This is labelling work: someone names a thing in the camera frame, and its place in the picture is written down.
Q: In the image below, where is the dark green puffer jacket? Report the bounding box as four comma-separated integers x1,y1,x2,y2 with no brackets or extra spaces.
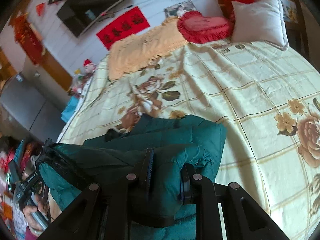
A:
36,115,227,239

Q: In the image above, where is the person's left hand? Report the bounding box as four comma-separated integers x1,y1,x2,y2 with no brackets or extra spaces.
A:
23,194,49,232

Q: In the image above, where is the grey refrigerator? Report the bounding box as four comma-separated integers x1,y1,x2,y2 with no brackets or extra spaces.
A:
1,73,65,142

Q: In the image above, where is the blue bag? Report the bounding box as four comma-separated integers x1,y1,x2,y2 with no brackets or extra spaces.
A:
61,96,79,123

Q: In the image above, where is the floral cream bed quilt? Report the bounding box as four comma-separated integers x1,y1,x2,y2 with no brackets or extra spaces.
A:
59,41,319,239

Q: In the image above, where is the plush doll with red hat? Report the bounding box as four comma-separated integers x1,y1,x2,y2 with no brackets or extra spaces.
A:
84,59,96,75

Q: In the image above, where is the orange fringed pillow cover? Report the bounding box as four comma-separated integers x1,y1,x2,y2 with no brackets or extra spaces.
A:
107,16,188,81

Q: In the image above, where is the red heart-shaped cushion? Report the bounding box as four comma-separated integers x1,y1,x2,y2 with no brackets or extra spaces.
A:
177,11,233,44

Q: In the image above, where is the red banner with characters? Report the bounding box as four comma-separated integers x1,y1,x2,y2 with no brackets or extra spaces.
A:
97,7,150,50

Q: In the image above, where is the small red paper square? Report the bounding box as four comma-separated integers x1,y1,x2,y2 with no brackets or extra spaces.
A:
36,3,46,17

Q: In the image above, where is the white satin pillow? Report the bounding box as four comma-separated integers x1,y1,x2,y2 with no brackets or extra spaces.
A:
232,0,289,51

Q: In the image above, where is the framed photo on wall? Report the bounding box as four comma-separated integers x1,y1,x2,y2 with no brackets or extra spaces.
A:
164,0,196,18

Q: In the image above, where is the wall-mounted black television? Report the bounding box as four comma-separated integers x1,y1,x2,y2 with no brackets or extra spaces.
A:
56,0,124,37

